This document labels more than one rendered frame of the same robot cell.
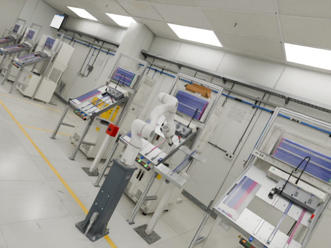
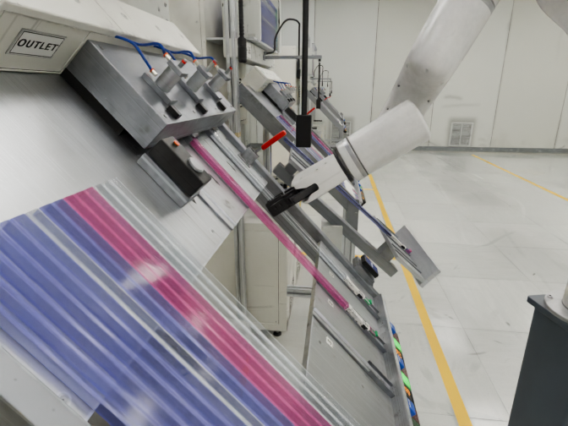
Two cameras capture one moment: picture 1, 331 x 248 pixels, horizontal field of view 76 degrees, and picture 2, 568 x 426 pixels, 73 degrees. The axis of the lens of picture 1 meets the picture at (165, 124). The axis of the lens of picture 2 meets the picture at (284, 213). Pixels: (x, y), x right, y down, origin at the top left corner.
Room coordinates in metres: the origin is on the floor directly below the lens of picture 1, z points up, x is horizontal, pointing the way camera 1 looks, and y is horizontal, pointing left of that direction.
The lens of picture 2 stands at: (2.93, 0.50, 1.19)
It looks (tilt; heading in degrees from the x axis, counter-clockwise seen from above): 18 degrees down; 242
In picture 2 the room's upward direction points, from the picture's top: straight up
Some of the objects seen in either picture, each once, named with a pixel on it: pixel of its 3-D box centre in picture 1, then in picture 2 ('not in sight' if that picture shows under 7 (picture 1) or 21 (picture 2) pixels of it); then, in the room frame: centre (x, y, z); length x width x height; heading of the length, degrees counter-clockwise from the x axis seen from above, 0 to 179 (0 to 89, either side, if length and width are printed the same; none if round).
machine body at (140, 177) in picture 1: (151, 180); not in sight; (3.07, -0.20, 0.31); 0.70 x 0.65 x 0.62; 54
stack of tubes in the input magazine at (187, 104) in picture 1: (189, 105); not in sight; (2.93, -0.18, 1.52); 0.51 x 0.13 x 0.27; 54
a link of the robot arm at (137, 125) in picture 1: (137, 132); not in sight; (1.95, 0.19, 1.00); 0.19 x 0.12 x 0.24; 67
